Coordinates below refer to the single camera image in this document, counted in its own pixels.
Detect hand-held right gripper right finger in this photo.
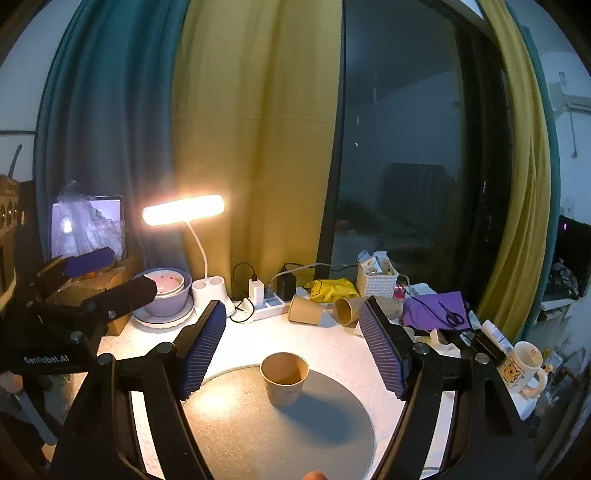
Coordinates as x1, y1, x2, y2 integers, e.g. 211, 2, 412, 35
358, 296, 537, 480

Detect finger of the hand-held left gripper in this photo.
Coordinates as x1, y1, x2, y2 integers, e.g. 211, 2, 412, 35
36, 247, 117, 298
81, 278, 158, 325

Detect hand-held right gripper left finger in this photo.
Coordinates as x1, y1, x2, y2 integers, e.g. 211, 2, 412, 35
51, 300, 228, 480

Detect brown paper cup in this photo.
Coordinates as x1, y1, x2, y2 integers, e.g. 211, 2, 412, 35
333, 296, 368, 328
378, 298, 405, 320
260, 352, 310, 408
288, 294, 324, 326

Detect cardboard box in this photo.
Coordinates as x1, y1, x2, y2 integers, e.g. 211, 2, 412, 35
60, 257, 145, 337

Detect clear plastic bag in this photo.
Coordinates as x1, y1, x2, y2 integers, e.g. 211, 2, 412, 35
54, 181, 126, 257

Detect pink strainer plate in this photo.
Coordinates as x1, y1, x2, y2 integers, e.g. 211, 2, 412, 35
145, 272, 186, 296

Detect white plate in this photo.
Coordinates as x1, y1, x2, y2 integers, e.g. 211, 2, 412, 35
131, 295, 195, 329

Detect purple bowl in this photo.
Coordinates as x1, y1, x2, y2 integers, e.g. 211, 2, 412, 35
134, 270, 194, 319

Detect crumpled white tissue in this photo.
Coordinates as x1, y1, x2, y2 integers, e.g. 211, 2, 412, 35
414, 328, 463, 357

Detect purple cloth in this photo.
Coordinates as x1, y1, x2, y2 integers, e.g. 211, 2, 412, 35
401, 291, 472, 339

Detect tablet screen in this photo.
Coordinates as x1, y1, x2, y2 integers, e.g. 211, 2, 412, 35
50, 196, 128, 260

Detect white woven basket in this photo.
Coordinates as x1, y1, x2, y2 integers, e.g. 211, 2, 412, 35
356, 268, 399, 299

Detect black scissors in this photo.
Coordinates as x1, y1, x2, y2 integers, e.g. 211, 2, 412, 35
438, 301, 467, 326

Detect yellow plastic bag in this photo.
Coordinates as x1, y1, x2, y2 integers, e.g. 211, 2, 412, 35
304, 278, 361, 306

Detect white power strip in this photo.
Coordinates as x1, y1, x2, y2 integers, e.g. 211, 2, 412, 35
233, 293, 297, 323

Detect round grey mat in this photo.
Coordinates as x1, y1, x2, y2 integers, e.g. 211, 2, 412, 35
182, 364, 376, 480

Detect small white packets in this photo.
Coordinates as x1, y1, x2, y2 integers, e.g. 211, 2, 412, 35
359, 249, 398, 276

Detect white desk lamp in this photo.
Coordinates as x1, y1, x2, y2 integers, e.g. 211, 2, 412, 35
141, 194, 236, 319

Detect black power adapter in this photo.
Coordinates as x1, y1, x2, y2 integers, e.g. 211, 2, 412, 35
276, 273, 297, 301

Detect white tube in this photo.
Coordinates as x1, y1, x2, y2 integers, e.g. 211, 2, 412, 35
480, 319, 514, 352

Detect white bear mug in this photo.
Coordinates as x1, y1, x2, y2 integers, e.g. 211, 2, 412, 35
496, 341, 550, 399

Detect teal curtain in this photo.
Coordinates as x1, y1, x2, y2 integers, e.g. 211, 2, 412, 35
517, 18, 562, 325
34, 0, 191, 289

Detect yellow curtain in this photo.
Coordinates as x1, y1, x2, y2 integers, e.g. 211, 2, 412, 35
171, 0, 345, 303
475, 0, 553, 329

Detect glass sliding door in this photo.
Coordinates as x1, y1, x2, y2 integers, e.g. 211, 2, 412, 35
318, 0, 514, 298

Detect dark monitor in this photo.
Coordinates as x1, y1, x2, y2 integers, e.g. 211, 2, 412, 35
553, 214, 591, 297

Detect black cable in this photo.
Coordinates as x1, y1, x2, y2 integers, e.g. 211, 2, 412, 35
232, 261, 257, 324

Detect white cable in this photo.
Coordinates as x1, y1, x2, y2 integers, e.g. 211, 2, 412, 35
270, 262, 362, 288

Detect wall air conditioner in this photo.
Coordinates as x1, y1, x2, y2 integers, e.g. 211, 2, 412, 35
549, 79, 591, 114

